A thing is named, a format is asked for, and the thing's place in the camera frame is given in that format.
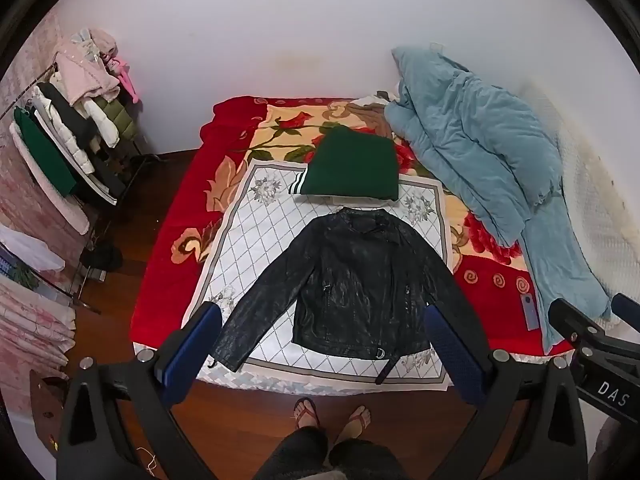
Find olive green puffer vest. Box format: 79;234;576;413
95;95;138;143

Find person's right foot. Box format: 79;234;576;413
341;405;373;443

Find light blue quilt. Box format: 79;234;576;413
384;44;615;353

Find brown cloth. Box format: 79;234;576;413
345;91;401;138

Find pink floral folded bedding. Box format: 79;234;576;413
0;275;77;381

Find metal clothes rack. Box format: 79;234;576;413
10;60;166;316

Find green hanging garment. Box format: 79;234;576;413
12;106;78;198

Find person's foot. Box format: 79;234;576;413
341;405;373;443
292;396;321;431

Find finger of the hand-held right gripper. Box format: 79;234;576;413
548;298;609;349
611;293;640;324

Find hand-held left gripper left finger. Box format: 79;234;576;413
56;302;224;480

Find white cloth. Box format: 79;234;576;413
0;224;67;273

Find black hat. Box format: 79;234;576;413
80;242;124;273

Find white puffer jacket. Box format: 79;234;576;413
75;95;121;150

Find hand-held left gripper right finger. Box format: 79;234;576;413
423;304;589;480

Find black leather jacket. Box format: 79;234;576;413
209;206;483;386

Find red floral blanket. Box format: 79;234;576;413
129;95;576;361

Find person's left foot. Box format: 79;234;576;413
292;396;321;431

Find person's dark trouser legs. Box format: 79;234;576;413
254;426;412;480

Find black hanging garment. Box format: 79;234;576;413
36;81;101;151

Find folded green sweater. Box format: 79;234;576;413
289;125;401;202

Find pale pink hanging garment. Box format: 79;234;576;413
55;29;123;106

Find white textured bed cover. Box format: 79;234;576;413
520;77;640;331

